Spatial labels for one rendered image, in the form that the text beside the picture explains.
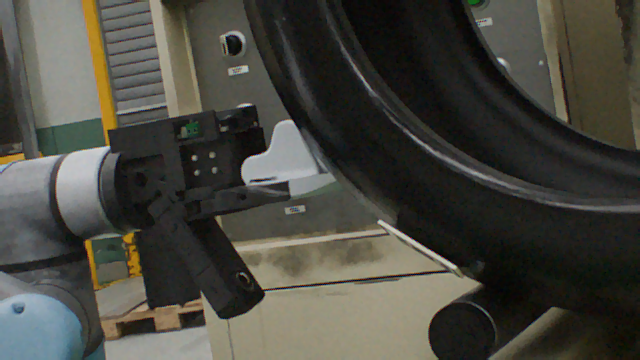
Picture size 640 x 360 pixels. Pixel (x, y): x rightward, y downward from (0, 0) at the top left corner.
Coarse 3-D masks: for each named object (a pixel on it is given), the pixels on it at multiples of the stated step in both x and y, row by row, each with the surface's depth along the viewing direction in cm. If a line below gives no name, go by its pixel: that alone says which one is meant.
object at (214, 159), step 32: (128, 128) 100; (160, 128) 96; (192, 128) 97; (224, 128) 95; (256, 128) 99; (128, 160) 100; (160, 160) 99; (192, 160) 97; (224, 160) 96; (128, 192) 100; (160, 192) 100; (192, 192) 96; (128, 224) 100
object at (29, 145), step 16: (0, 0) 527; (0, 16) 528; (16, 32) 531; (16, 48) 528; (16, 64) 528; (0, 80) 515; (16, 80) 529; (0, 96) 512; (16, 96) 529; (0, 112) 512; (16, 112) 530; (0, 128) 518; (32, 128) 532; (16, 144) 531; (32, 144) 530
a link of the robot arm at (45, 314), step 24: (0, 288) 92; (24, 288) 93; (48, 288) 97; (0, 312) 89; (24, 312) 89; (48, 312) 89; (72, 312) 93; (0, 336) 89; (24, 336) 89; (48, 336) 89; (72, 336) 90
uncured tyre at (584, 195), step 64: (256, 0) 84; (320, 0) 80; (384, 0) 105; (448, 0) 105; (320, 64) 81; (384, 64) 104; (448, 64) 105; (320, 128) 83; (384, 128) 80; (448, 128) 104; (512, 128) 104; (576, 128) 104; (384, 192) 81; (448, 192) 79; (512, 192) 77; (576, 192) 102; (448, 256) 82; (512, 256) 78; (576, 256) 76
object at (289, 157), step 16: (288, 128) 93; (272, 144) 94; (288, 144) 94; (304, 144) 93; (256, 160) 95; (272, 160) 94; (288, 160) 94; (304, 160) 93; (256, 176) 95; (272, 176) 94; (288, 176) 94; (304, 176) 93; (320, 176) 93; (304, 192) 93; (320, 192) 93
